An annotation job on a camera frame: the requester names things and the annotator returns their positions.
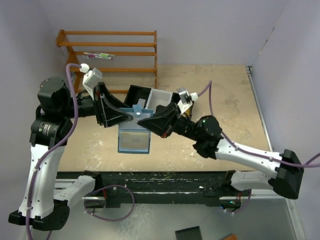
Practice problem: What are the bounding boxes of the blue leather card holder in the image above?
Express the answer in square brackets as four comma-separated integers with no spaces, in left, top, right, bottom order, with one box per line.
[117,104,154,154]

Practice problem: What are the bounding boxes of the silver VIP credit card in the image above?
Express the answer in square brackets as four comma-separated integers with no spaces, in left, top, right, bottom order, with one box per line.
[137,98,146,108]

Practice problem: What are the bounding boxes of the gold credit card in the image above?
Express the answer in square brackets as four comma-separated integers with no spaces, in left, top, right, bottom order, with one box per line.
[184,107,192,118]

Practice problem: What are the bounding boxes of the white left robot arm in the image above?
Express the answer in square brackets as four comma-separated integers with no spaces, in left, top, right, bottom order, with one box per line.
[8,77,132,231]

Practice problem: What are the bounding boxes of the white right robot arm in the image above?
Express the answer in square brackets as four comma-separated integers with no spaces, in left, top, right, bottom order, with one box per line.
[137,103,304,200]

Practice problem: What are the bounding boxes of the black VIP credit card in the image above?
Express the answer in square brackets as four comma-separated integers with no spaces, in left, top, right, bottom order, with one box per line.
[155,105,166,114]

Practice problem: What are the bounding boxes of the black card holder on floor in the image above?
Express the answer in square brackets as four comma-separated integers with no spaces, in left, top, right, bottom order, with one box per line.
[175,226,203,240]

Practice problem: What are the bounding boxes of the orange card holder on floor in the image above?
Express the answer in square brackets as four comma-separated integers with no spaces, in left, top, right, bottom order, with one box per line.
[220,233,238,240]

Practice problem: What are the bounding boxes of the three-compartment sorting tray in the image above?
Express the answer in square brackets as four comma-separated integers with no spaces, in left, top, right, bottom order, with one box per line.
[124,85,180,113]

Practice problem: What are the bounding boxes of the coloured markers on rack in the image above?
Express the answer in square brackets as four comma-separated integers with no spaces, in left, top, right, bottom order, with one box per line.
[83,52,116,60]

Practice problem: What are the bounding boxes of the orange wooden rack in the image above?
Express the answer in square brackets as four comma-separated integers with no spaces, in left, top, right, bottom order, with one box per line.
[55,29,158,89]

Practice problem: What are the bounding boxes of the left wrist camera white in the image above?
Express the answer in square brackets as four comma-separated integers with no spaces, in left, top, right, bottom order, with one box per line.
[79,63,103,99]

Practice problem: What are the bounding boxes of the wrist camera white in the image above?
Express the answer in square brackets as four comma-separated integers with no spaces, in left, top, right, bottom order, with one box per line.
[177,87,199,115]
[79,63,103,99]

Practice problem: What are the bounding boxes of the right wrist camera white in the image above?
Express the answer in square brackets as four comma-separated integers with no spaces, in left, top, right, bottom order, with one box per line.
[177,87,199,115]

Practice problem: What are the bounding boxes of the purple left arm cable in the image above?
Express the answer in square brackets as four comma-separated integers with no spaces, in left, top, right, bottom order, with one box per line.
[26,63,83,240]

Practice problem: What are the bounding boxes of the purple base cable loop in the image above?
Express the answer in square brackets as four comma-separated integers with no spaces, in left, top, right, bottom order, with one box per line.
[83,184,136,222]

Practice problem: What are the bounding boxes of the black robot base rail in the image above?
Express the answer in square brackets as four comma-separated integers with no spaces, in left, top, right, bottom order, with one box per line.
[86,170,250,208]

